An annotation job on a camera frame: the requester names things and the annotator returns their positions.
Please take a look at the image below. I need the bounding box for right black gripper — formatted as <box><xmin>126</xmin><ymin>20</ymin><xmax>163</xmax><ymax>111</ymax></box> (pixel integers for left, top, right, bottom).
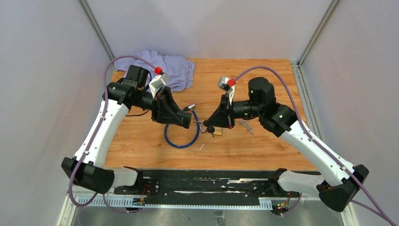
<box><xmin>205</xmin><ymin>93</ymin><xmax>262</xmax><ymax>130</ymax></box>

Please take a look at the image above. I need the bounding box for blue cable lock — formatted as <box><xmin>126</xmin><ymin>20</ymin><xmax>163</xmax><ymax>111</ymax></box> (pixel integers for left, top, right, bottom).
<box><xmin>164</xmin><ymin>104</ymin><xmax>200</xmax><ymax>149</ymax></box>

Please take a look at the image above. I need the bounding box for small black padlock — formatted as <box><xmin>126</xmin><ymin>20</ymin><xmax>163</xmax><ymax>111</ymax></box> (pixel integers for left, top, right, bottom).
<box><xmin>180</xmin><ymin>112</ymin><xmax>192</xmax><ymax>129</ymax></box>

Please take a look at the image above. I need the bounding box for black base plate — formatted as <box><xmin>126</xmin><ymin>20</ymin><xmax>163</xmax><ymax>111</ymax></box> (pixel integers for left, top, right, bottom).
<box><xmin>104</xmin><ymin>168</ymin><xmax>322</xmax><ymax>208</ymax></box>

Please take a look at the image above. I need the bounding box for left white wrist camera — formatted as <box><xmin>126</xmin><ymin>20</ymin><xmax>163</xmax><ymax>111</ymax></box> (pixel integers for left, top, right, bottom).
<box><xmin>149</xmin><ymin>67</ymin><xmax>169</xmax><ymax>98</ymax></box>

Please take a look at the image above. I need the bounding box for silver key bunch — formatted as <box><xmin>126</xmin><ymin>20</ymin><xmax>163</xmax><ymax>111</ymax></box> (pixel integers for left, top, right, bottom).
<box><xmin>239</xmin><ymin>121</ymin><xmax>254</xmax><ymax>136</ymax></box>

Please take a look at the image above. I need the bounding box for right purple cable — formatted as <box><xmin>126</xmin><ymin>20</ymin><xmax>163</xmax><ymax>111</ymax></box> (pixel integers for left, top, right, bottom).
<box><xmin>234</xmin><ymin>65</ymin><xmax>397</xmax><ymax>226</ymax></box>

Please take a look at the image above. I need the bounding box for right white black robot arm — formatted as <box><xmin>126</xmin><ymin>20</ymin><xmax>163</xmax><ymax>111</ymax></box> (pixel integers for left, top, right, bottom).
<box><xmin>204</xmin><ymin>77</ymin><xmax>369</xmax><ymax>212</ymax></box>

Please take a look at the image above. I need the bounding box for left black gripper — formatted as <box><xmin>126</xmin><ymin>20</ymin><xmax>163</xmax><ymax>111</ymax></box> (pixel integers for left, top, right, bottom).
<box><xmin>133</xmin><ymin>87</ymin><xmax>186</xmax><ymax>125</ymax></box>

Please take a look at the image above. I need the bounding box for black head key pair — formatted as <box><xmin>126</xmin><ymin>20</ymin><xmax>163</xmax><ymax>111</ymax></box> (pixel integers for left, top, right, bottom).
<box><xmin>194</xmin><ymin>121</ymin><xmax>215</xmax><ymax>138</ymax></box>

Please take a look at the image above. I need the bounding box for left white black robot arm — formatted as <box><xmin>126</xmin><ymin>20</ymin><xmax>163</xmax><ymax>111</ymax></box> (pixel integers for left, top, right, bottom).
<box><xmin>61</xmin><ymin>65</ymin><xmax>192</xmax><ymax>194</ymax></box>

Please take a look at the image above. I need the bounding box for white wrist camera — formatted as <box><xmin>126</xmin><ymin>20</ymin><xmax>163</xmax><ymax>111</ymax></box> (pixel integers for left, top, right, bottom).
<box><xmin>149</xmin><ymin>67</ymin><xmax>169</xmax><ymax>98</ymax></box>
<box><xmin>218</xmin><ymin>76</ymin><xmax>236</xmax><ymax>105</ymax></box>

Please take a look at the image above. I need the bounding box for brass padlock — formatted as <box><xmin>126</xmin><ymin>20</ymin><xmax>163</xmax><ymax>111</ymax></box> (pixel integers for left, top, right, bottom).
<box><xmin>202</xmin><ymin>127</ymin><xmax>223</xmax><ymax>136</ymax></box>

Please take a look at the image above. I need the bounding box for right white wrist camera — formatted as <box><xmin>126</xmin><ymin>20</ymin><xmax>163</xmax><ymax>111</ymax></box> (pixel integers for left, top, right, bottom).
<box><xmin>218</xmin><ymin>76</ymin><xmax>236</xmax><ymax>105</ymax></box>

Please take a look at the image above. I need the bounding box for crumpled lavender cloth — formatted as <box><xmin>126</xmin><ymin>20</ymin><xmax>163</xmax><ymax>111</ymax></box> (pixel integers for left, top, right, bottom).
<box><xmin>114</xmin><ymin>50</ymin><xmax>196</xmax><ymax>92</ymax></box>

